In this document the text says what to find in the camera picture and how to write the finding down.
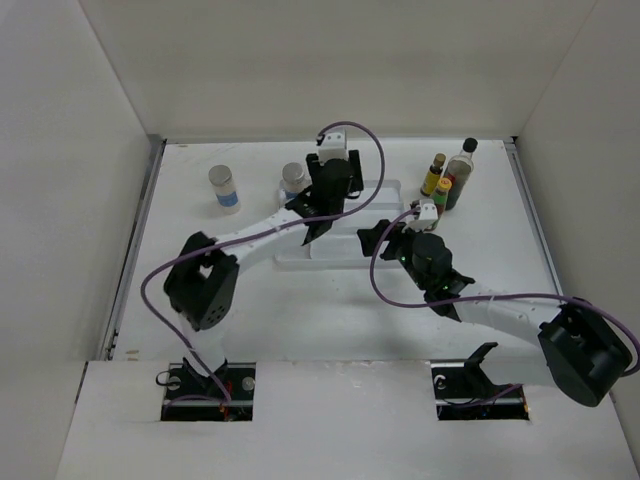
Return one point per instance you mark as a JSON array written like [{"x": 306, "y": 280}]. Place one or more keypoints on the tall dark soy bottle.
[{"x": 459, "y": 169}]

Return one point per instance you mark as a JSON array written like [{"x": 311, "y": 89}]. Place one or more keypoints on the small brown cap bottle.
[{"x": 433, "y": 175}]

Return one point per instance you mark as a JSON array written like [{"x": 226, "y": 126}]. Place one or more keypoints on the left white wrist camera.
[{"x": 332, "y": 145}]

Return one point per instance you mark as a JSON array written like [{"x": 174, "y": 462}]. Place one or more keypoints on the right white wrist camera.
[{"x": 424, "y": 216}]

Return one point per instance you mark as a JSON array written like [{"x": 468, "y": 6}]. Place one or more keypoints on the yellow cap chili bottle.
[{"x": 440, "y": 194}]

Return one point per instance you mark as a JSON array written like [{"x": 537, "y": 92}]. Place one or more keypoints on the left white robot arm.
[{"x": 202, "y": 280}]

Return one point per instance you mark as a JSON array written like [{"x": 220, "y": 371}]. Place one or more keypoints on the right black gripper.
[{"x": 396, "y": 237}]

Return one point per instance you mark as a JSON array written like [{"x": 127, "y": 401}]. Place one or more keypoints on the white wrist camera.
[
  {"x": 332, "y": 145},
  {"x": 424, "y": 216}
]

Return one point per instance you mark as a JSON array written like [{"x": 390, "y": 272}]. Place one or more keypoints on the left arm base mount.
[{"x": 191, "y": 397}]

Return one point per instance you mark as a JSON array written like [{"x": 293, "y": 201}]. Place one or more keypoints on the white divided organizer tray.
[{"x": 342, "y": 246}]

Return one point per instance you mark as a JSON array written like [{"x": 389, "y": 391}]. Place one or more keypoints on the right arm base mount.
[{"x": 463, "y": 391}]

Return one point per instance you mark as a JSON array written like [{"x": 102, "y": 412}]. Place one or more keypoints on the white peppercorn jar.
[
  {"x": 294, "y": 180},
  {"x": 222, "y": 181}
]

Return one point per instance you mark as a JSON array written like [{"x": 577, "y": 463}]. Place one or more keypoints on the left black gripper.
[{"x": 354, "y": 183}]

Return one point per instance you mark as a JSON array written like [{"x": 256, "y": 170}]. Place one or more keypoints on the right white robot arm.
[{"x": 580, "y": 343}]

